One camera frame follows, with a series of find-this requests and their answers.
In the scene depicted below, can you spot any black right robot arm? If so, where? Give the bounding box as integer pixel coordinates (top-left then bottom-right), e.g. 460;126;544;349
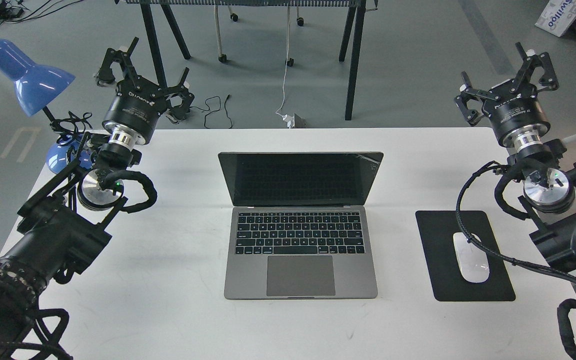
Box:
454;42;576;360

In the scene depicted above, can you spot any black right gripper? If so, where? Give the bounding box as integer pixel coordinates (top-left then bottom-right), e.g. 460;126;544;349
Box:
454;42;560;148

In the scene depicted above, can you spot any black cable bundle on floor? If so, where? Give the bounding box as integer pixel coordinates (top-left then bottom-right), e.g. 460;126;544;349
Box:
0;0;86;46

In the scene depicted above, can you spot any black mouse pad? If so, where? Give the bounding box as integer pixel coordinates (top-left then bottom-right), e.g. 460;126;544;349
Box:
415;210;516;302

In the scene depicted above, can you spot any white computer mouse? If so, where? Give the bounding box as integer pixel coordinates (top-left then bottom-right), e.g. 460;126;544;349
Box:
452;232;490;284

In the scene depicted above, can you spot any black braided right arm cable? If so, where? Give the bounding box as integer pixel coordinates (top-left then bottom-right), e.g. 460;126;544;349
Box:
455;160;576;291

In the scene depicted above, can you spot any white power adapter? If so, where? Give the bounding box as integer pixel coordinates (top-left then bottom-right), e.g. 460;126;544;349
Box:
282;113;307;129

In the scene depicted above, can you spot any black metal frame table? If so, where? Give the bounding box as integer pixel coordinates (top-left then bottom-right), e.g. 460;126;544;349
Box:
126;0;375;121

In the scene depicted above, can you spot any grey open laptop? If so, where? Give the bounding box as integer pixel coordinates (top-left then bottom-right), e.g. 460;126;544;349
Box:
218;152;384;300

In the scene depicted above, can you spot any white charging cable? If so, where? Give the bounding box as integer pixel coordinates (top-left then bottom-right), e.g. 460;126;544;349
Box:
275;5;293;120

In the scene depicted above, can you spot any cardboard box with blue print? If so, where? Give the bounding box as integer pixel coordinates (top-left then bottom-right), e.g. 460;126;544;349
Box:
534;0;576;38

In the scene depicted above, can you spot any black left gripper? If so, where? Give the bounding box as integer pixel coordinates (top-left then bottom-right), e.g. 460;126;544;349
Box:
94;37;195;145

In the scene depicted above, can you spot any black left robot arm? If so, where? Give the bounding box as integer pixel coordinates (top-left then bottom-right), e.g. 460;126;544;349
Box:
0;38;194;360

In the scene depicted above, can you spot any blue desk lamp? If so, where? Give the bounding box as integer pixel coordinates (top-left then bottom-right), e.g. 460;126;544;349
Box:
0;39;92;174

